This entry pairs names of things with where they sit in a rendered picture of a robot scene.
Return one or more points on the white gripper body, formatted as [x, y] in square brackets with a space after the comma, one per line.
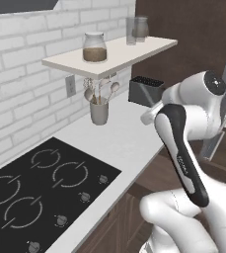
[150, 116]

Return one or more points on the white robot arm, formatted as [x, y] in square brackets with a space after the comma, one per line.
[183, 217]

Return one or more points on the clear glass cup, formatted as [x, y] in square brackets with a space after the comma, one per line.
[131, 31]

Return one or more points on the dark grey knife block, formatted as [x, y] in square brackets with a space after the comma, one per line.
[144, 92]

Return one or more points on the silver ladle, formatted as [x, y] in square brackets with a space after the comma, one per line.
[113, 87]

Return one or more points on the grey utensil pot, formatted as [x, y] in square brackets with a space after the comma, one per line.
[99, 113]

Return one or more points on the white spatula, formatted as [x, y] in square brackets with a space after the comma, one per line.
[101, 89]

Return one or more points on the silver spoon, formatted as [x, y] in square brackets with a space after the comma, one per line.
[88, 94]

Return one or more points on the grey hob knob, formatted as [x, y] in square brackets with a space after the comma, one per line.
[84, 197]
[61, 220]
[103, 179]
[34, 246]

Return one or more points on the brown tall cupboard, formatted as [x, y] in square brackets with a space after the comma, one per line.
[183, 36]

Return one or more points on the glass jar with dark filling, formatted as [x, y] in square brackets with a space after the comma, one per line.
[141, 29]

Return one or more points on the glass jar with brown filling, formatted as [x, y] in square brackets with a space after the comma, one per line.
[94, 49]

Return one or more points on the black hob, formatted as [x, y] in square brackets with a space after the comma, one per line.
[25, 191]

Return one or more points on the grey range hood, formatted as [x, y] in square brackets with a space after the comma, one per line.
[19, 6]

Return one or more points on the cream wall shelf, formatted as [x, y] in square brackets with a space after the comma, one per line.
[117, 56]

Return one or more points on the grey wall socket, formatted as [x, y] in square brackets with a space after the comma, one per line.
[70, 86]

